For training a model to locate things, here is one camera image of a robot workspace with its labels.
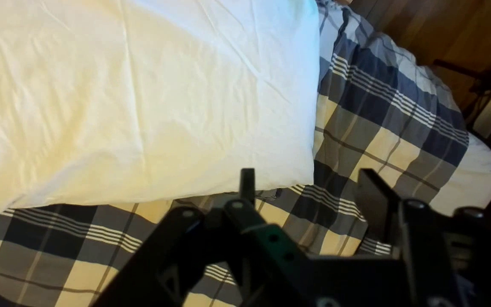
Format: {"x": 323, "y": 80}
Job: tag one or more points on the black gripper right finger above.
{"x": 427, "y": 249}

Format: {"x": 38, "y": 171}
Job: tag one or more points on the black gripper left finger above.
{"x": 217, "y": 256}

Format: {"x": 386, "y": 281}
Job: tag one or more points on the large checked pillow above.
{"x": 370, "y": 113}

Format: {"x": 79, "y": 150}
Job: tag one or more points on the white pillow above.
{"x": 144, "y": 95}

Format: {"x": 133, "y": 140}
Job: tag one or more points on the white bed sheet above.
{"x": 473, "y": 181}

